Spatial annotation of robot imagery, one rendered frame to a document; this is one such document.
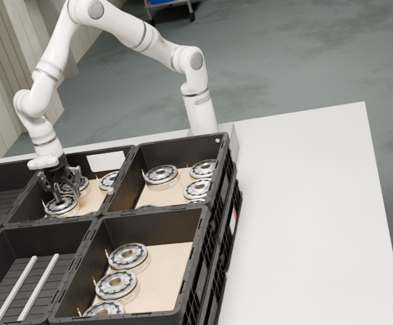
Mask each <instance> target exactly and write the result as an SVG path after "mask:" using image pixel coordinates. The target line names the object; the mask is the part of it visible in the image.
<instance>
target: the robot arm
mask: <svg viewBox="0 0 393 325"><path fill-rule="evenodd" d="M81 25H88V26H94V27H97V28H100V29H102V30H105V31H107V32H110V33H111V34H113V35H114V36H116V37H117V39H118V40H119V41H120V42H121V43H123V44H124V45H125V46H127V47H129V48H131V49H133V50H135V51H137V52H139V53H140V54H143V55H145V56H148V57H151V58H153V59H156V60H157V61H159V62H160V63H162V64H164V65H165V66H167V67H168V68H169V69H171V70H172V71H174V72H177V73H179V74H186V79H187V82H185V83H184V84H182V86H181V93H182V96H183V100H184V104H185V108H186V112H187V115H188V120H189V122H190V127H191V130H192V134H193V136H195V135H204V134H209V133H217V132H219V128H218V125H217V121H216V116H215V113H214V108H213V105H212V100H211V97H210V92H209V89H208V74H207V67H206V63H205V58H204V55H203V53H202V51H201V50H200V49H199V48H198V47H195V46H181V45H178V44H174V43H171V42H169V41H167V40H165V39H163V38H162V37H161V35H160V33H159V32H158V31H157V30H156V29H155V28H154V27H153V26H151V25H150V24H148V23H146V22H144V21H142V20H140V19H138V18H136V17H134V16H132V15H130V14H127V13H125V12H123V11H121V10H119V9H118V8H116V7H115V6H114V5H112V4H110V3H109V2H108V1H107V0H66V1H65V4H64V6H63V9H62V11H61V15H60V16H59V20H58V22H57V24H56V27H55V30H54V32H53V35H52V38H51V40H50V42H49V44H48V46H47V48H46V50H45V52H44V54H43V56H42V58H41V59H40V61H39V62H38V64H37V66H36V68H35V70H34V72H33V74H32V79H33V81H34V84H33V86H32V89H31V90H20V91H18V92H17V93H16V94H15V96H14V108H15V111H16V113H17V115H18V116H19V118H20V120H21V121H22V123H23V124H24V126H25V127H26V129H27V130H28V133H29V135H30V138H31V140H32V142H33V144H34V148H35V152H36V154H37V158H36V159H33V160H31V161H29V162H28V164H27V165H28V168H29V170H35V169H40V168H42V169H43V170H44V171H43V172H39V173H38V174H37V176H36V178H37V180H38V181H39V183H40V185H41V186H42V187H43V189H44V191H46V192H47V191H50V192H52V193H53V196H54V199H55V200H56V201H57V202H61V200H62V197H61V194H60V192H59V190H58V189H57V183H59V182H65V183H66V184H67V185H69V186H70V187H71V188H72V189H73V190H72V191H73V193H74V196H75V198H76V200H79V198H80V196H81V192H80V190H79V187H80V186H81V184H82V183H83V178H82V173H81V167H80V166H77V167H71V166H70V165H69V164H68V161H67V159H66V155H65V153H64V151H63V148H62V146H61V143H60V141H59V139H58V138H57V135H56V133H55V130H54V127H53V126H52V123H51V122H50V121H49V120H48V119H47V118H46V117H45V116H44V115H43V114H44V113H45V112H46V110H47V108H48V106H49V104H50V101H51V98H52V94H53V92H54V86H55V84H56V83H57V81H58V79H59V78H60V76H61V74H62V73H63V70H64V69H65V66H66V64H67V61H68V54H69V49H70V43H71V41H72V38H73V36H74V34H75V32H76V31H77V29H78V28H79V27H80V26H81ZM70 172H72V173H73V174H74V175H75V178H76V179H74V177H73V176H72V174H71V173H70ZM46 177H48V178H49V179H50V183H49V182H48V181H47V179H46Z"/></svg>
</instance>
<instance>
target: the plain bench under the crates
mask: <svg viewBox="0 0 393 325"><path fill-rule="evenodd" d="M234 126H235V129H236V133H237V139H238V142H239V153H238V157H237V164H236V166H237V177H236V178H237V180H238V181H239V184H238V186H239V191H241V192H243V196H242V200H241V206H240V209H239V215H238V218H237V224H236V230H235V234H234V240H233V244H232V250H231V254H230V260H229V263H228V268H227V269H226V270H224V271H223V272H225V273H226V279H225V285H224V288H223V294H222V298H221V304H220V308H219V314H218V318H217V324H216V325H393V251H392V245H391V240H390V234H389V230H388V224H387V217H386V213H385V207H384V202H383V196H382V192H381V186H380V181H379V175H378V169H377V165H376V158H375V155H374V148H373V144H372V138H371V134H370V127H369V123H368V117H367V110H366V106H365V102H364V101H363V102H359V103H351V104H343V105H339V106H331V107H326V108H318V109H314V110H306V111H302V112H294V113H286V114H281V115H273V116H269V117H261V118H257V119H249V120H244V121H236V122H234ZM187 132H188V129H187V130H179V131H174V132H167V133H159V134H154V135H146V136H142V137H134V138H129V139H121V140H116V141H109V142H104V143H96V144H89V145H84V146H76V147H71V148H64V149H63V151H64V153H65V154H66V153H75V152H83V151H89V150H97V149H102V148H111V147H116V146H125V145H130V144H134V145H135V146H137V145H138V144H141V143H148V142H153V141H162V140H167V139H176V138H181V137H186V135H187Z"/></svg>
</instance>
